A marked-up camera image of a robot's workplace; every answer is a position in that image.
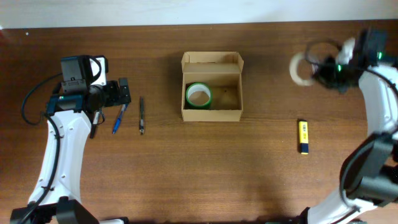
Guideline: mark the green tape roll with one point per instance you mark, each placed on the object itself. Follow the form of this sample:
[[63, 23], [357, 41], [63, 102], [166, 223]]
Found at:
[[199, 96]]

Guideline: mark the blue ballpoint pen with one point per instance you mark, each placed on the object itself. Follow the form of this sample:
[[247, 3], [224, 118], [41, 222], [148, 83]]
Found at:
[[119, 118]]

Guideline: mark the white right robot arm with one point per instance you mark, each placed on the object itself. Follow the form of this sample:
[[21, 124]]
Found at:
[[366, 181]]

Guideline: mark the brown cardboard box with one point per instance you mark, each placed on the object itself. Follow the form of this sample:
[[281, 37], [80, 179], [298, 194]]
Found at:
[[222, 72]]

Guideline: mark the yellow box cutter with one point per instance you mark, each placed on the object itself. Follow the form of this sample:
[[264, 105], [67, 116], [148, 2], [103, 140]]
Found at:
[[303, 137]]

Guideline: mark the cream masking tape roll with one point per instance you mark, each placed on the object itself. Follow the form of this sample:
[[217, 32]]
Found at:
[[293, 66]]

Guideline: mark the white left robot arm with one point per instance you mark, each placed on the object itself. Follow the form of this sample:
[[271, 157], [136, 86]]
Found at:
[[73, 112]]

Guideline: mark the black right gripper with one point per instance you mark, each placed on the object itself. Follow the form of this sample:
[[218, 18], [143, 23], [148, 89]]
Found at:
[[325, 73]]

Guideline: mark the black slim pen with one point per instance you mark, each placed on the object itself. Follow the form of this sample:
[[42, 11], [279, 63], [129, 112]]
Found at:
[[141, 122]]

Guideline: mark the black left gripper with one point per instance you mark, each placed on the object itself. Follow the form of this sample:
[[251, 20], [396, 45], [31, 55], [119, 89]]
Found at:
[[123, 92]]

